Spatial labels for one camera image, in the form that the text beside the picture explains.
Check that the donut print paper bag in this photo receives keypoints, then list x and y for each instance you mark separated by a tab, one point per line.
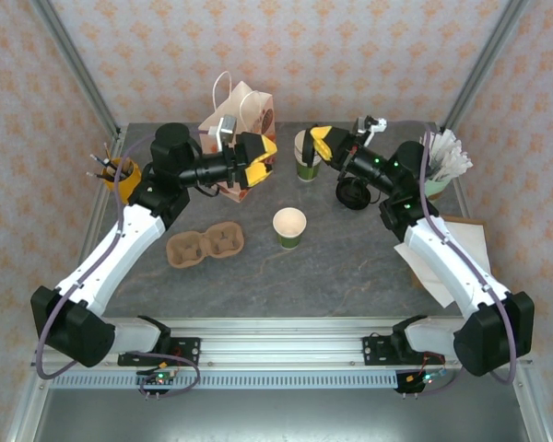
232	103

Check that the single green paper cup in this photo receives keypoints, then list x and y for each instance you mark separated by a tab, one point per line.
289	223

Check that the brown cardboard cup carrier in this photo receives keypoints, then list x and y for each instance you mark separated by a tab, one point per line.
184	248

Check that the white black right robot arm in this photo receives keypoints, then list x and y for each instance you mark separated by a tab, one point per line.
447	276

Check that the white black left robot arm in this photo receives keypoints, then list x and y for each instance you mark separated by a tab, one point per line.
129	248

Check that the stack of green paper cups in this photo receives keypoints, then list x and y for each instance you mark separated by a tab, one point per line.
309	172

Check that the stack of black lids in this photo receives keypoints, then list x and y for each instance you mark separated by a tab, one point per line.
350	193

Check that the wooden stick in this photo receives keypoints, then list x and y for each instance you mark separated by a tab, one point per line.
126	166

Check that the yellow pen cup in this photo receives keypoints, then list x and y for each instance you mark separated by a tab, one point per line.
131	183

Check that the mint green holder cup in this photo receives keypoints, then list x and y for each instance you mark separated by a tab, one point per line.
438	186

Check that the bundle of wrapped straws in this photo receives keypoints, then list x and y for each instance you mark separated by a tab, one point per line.
449	154

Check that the white paper napkins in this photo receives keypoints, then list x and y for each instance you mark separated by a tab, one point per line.
470	248

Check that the right circuit board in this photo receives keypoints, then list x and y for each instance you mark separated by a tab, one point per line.
426	378

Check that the circuit board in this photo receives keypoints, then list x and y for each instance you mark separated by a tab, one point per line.
426	378
159	378

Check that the left circuit board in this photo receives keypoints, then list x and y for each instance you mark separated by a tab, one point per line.
159	378

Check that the grey metal plate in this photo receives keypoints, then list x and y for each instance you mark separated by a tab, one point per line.
281	414

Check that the left aluminium frame post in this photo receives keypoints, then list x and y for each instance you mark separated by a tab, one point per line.
74	60

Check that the aluminium frame post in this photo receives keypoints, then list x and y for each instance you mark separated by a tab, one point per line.
484	64
74	60

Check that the right aluminium frame post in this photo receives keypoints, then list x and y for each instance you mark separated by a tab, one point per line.
484	64

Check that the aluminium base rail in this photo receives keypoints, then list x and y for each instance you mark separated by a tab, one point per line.
281	343

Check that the black right mount plate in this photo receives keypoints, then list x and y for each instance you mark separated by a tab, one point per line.
373	350

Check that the black mount plate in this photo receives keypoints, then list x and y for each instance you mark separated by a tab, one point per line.
373	350
189	345

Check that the black left mount plate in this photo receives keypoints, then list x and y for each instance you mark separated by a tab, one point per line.
189	345

